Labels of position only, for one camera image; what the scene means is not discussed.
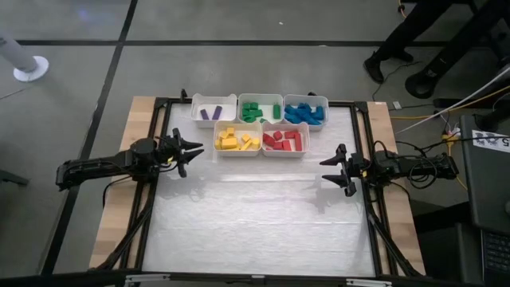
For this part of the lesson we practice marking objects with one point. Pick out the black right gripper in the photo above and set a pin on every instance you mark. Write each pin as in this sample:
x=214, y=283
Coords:
x=356, y=167

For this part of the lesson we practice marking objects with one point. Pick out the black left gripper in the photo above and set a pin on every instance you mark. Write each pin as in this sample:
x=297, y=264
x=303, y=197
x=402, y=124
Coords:
x=171, y=153

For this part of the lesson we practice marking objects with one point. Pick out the yellow wooden cube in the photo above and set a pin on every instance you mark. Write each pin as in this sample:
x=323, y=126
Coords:
x=218, y=143
x=223, y=135
x=246, y=138
x=230, y=131

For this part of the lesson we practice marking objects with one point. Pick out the purple wooden block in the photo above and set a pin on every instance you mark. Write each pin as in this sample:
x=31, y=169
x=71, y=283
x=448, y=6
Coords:
x=217, y=112
x=204, y=114

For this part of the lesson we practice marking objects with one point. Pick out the yellow wooden long block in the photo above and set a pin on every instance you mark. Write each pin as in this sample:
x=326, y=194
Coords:
x=230, y=143
x=245, y=146

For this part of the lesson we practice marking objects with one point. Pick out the red wooden long block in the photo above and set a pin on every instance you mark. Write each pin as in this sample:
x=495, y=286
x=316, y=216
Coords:
x=269, y=140
x=298, y=142
x=291, y=134
x=287, y=145

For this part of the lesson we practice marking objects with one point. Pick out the blue wooden cube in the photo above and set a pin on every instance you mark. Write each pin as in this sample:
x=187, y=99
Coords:
x=314, y=122

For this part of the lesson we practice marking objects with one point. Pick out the red wooden cube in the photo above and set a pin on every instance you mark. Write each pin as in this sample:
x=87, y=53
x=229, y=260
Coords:
x=277, y=146
x=277, y=135

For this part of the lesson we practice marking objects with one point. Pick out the yellow wooden cylinder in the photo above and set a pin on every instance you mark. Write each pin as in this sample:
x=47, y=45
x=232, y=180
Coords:
x=256, y=143

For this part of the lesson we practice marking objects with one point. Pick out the green wooden long block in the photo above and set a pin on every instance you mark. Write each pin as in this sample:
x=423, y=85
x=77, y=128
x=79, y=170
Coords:
x=250, y=120

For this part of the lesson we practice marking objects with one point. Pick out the green wooden cube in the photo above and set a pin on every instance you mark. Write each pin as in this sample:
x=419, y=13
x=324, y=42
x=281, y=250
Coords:
x=263, y=120
x=254, y=106
x=246, y=106

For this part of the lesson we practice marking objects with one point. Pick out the blue wooden cylinder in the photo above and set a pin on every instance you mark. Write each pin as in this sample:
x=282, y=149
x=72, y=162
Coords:
x=289, y=109

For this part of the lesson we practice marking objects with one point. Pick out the green wooden cylinder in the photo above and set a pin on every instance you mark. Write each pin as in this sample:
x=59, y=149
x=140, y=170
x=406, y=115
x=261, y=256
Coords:
x=276, y=111

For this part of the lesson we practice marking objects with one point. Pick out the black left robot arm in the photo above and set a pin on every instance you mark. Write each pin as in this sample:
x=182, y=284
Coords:
x=99, y=165

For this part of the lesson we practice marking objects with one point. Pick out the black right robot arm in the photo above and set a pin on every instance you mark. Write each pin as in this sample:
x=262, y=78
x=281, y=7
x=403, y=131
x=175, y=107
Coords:
x=418, y=165

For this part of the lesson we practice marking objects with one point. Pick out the white plastic bin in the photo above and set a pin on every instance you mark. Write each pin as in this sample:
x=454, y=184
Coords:
x=291, y=99
x=267, y=104
x=229, y=115
x=304, y=144
x=244, y=128

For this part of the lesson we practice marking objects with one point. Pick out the wooden table side board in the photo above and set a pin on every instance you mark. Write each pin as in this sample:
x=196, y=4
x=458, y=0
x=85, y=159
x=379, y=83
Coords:
x=119, y=223
x=398, y=223

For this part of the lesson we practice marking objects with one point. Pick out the black box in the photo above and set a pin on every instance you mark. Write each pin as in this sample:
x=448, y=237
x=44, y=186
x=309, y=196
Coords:
x=446, y=247

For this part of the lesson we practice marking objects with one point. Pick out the black equipment case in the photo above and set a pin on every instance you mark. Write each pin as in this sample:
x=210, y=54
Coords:
x=490, y=187

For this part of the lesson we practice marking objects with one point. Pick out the white paper label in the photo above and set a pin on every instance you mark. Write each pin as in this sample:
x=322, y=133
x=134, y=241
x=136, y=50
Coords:
x=490, y=140

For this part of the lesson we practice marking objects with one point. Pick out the person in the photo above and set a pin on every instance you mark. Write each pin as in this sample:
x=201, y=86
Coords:
x=410, y=28

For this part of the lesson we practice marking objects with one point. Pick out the black stand leg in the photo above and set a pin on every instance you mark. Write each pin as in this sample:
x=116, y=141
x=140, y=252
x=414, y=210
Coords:
x=450, y=52

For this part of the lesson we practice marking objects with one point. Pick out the black furniture foot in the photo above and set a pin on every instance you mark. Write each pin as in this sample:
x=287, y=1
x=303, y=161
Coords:
x=12, y=177

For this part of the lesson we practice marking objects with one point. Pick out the black keyboard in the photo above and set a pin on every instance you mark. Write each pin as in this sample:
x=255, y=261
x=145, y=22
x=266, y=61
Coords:
x=498, y=255

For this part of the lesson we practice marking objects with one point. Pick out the black table frame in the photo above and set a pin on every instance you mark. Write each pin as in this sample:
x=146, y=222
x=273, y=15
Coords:
x=175, y=100

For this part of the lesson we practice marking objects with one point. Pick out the silver frame bracket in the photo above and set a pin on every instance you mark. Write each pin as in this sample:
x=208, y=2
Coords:
x=147, y=277
x=370, y=282

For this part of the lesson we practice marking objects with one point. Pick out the white pedestal stand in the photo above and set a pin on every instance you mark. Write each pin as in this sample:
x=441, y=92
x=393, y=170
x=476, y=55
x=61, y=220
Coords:
x=32, y=69

